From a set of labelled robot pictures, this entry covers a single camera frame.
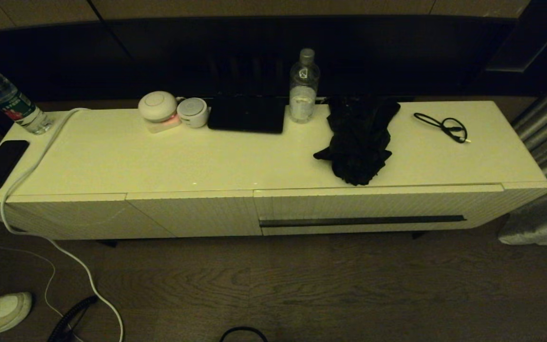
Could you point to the black umbrella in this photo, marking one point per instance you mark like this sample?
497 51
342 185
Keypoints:
359 142

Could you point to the white ribbed drawer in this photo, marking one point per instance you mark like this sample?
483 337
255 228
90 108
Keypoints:
373 204

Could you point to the white low cabinet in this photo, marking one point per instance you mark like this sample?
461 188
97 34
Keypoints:
207 156

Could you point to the black flat router box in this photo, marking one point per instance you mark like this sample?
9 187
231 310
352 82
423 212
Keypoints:
247 116

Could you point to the white ribbed cabinet door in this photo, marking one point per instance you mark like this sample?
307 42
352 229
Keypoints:
207 213
79 216

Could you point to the clear water bottle grey cap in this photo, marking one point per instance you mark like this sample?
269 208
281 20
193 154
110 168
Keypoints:
304 90

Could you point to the small white round speaker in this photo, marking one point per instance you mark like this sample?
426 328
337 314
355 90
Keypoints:
193 113

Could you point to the white dome device pink base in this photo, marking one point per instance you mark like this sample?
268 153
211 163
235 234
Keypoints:
157 107

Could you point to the black smartphone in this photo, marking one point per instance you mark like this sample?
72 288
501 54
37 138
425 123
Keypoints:
0 164

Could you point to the water bottle with green label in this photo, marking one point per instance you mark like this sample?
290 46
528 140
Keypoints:
7 99

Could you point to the white sneaker dark laces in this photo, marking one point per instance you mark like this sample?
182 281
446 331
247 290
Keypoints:
3 311

